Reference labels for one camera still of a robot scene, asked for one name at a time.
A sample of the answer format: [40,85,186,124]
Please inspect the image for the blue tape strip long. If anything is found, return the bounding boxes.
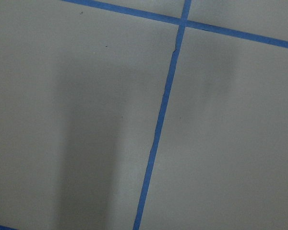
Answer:
[132,0,191,230]

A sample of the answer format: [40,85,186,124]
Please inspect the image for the blue tape cross strip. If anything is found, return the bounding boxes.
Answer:
[69,0,288,49]

